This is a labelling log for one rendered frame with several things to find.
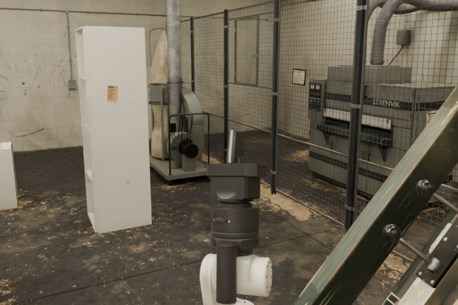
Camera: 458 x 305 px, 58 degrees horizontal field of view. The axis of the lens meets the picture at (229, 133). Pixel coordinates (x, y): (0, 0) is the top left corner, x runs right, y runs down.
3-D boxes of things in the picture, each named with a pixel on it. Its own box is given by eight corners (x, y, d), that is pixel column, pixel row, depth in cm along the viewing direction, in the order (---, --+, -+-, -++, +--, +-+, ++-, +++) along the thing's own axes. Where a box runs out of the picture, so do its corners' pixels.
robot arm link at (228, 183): (226, 164, 84) (226, 223, 82) (193, 163, 76) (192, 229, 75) (279, 163, 76) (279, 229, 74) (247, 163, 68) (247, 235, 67)
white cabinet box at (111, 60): (87, 214, 468) (74, 29, 430) (138, 205, 493) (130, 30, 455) (95, 234, 414) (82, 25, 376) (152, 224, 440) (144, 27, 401)
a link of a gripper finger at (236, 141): (240, 131, 78) (240, 164, 77) (230, 129, 75) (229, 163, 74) (247, 131, 76) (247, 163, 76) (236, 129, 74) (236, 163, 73)
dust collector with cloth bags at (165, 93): (142, 164, 682) (136, 28, 641) (181, 159, 713) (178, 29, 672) (167, 187, 562) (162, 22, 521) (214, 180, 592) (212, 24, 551)
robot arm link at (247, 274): (272, 227, 77) (273, 289, 76) (219, 224, 80) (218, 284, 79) (260, 235, 66) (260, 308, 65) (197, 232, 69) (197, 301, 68)
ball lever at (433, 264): (430, 274, 87) (376, 233, 89) (441, 259, 87) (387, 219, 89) (437, 278, 83) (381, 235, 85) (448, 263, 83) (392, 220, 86)
